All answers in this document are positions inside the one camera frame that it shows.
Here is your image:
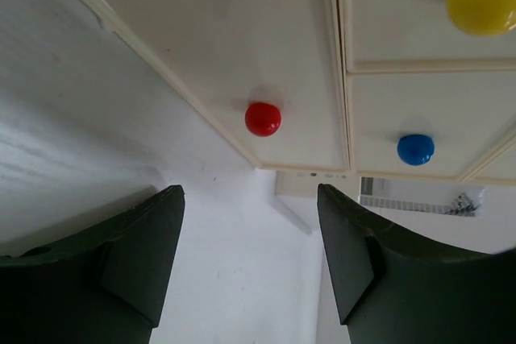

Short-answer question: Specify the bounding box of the white file organizer rack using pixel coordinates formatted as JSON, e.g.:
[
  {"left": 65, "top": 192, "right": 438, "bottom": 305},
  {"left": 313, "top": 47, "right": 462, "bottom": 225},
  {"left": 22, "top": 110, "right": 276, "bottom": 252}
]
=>
[{"left": 275, "top": 172, "right": 360, "bottom": 230}]

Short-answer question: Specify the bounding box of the cream drawer cabinet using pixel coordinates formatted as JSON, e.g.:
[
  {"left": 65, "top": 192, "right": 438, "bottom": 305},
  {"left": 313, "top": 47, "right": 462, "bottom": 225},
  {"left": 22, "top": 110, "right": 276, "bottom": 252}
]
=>
[{"left": 81, "top": 0, "right": 515, "bottom": 185}]

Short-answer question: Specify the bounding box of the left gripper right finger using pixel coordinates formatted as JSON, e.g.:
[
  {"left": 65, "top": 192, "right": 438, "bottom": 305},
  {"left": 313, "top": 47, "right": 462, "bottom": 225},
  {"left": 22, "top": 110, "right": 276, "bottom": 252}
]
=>
[{"left": 317, "top": 184, "right": 515, "bottom": 343}]

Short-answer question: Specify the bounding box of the grey setup guide booklet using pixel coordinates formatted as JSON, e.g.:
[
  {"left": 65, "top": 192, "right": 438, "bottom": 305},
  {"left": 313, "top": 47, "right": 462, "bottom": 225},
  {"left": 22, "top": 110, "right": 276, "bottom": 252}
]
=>
[{"left": 359, "top": 177, "right": 485, "bottom": 218}]

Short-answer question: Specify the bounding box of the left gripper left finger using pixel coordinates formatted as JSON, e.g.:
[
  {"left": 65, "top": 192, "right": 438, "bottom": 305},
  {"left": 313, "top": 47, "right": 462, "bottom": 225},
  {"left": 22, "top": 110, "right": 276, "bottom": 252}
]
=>
[{"left": 1, "top": 185, "right": 185, "bottom": 343}]

